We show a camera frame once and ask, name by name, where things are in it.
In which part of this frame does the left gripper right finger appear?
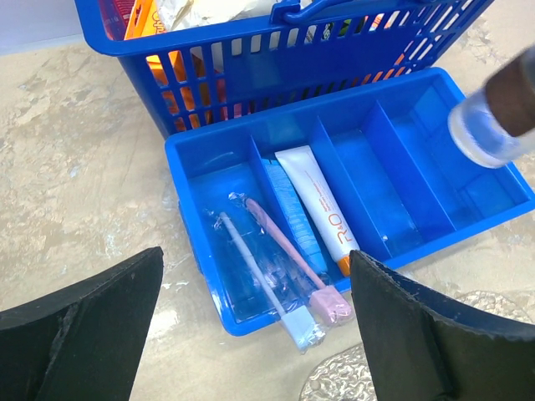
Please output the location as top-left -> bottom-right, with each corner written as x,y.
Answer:
350,251 -> 534,400

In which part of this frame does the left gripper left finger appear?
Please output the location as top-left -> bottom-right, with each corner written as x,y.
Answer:
1,246 -> 164,400

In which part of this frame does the clear blue banded cup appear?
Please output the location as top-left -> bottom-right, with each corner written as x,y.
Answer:
448,46 -> 534,169

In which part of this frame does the clear oval textured tray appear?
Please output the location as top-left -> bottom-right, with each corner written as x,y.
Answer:
299,290 -> 534,400

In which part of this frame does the pink wrapped toothbrush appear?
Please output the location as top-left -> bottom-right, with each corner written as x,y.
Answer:
229,192 -> 354,327

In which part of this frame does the white-blue wrapped toothbrush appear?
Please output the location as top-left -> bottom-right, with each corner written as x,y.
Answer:
214,211 -> 326,353

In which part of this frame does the light blue toothpaste tube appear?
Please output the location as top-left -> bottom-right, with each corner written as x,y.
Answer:
262,159 -> 328,275

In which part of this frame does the white orange toothpaste tube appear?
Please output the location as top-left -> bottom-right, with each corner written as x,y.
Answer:
275,145 -> 360,277

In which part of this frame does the blue compartment organizer bin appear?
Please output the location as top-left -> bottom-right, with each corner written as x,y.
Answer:
165,68 -> 534,336

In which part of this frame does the blue plastic shopping basket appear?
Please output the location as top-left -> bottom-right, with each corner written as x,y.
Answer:
75,1 -> 488,137

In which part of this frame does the orange scrub package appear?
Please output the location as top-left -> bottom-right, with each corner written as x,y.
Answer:
124,1 -> 213,132

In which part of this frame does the pink box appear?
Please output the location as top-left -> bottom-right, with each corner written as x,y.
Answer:
99,0 -> 135,41

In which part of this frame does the cream paper bag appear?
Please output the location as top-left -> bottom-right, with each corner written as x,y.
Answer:
156,0 -> 277,31

